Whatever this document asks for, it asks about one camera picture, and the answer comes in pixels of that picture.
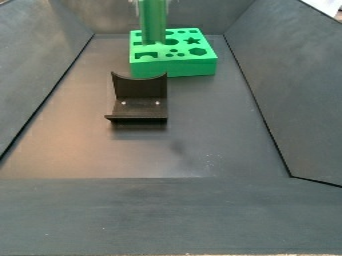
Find black fixture bracket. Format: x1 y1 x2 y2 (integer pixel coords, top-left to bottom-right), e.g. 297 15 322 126
104 72 168 122

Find green arch object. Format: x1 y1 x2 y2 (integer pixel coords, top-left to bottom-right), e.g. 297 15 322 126
138 0 167 45

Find green shape-sorter block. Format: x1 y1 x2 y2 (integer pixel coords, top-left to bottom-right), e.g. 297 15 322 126
130 28 218 78

